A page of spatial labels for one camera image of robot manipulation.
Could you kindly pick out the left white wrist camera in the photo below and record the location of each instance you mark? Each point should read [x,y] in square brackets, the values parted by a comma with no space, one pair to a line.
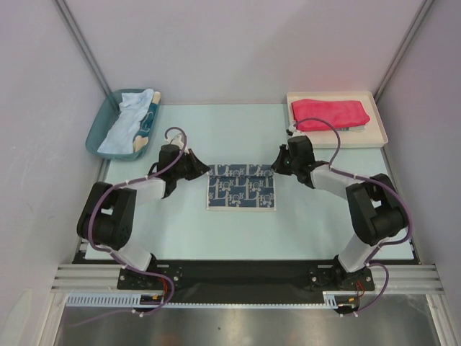
[177,140]

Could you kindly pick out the teal plastic basket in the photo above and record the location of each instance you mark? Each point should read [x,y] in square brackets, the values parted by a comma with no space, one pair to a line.
[105,118]

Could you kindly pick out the striped rabbit text towel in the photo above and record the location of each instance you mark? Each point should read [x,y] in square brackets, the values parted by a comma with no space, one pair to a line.
[354,128]

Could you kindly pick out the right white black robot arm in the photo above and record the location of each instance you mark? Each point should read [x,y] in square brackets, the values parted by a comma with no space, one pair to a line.
[376,210]

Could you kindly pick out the white blue patterned towel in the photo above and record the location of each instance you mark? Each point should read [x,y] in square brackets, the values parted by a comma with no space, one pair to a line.
[241,187]

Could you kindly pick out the light blue towel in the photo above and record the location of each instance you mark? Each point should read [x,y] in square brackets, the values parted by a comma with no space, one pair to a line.
[133,108]

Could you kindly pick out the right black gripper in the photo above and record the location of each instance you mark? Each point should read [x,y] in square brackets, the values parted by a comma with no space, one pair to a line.
[284,164]

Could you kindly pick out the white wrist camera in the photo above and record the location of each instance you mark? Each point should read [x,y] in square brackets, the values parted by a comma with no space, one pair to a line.
[292,131]
[177,140]

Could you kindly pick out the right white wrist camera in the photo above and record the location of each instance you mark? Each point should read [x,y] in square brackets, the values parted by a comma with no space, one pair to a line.
[292,131]

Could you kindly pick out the cream plastic tray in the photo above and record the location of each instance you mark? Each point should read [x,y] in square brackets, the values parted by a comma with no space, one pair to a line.
[371,135]

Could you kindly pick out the pink red towel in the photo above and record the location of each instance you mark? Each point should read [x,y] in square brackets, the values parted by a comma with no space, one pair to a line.
[340,114]

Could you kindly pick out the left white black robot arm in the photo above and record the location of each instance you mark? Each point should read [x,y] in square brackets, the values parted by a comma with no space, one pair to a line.
[106,221]

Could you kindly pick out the aluminium frame rail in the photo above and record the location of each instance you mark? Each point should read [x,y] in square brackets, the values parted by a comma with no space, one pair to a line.
[403,279]

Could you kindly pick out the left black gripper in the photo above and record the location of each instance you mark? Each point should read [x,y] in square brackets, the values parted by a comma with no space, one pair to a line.
[197,167]

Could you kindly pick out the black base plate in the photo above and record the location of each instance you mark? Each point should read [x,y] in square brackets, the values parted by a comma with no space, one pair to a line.
[265,282]

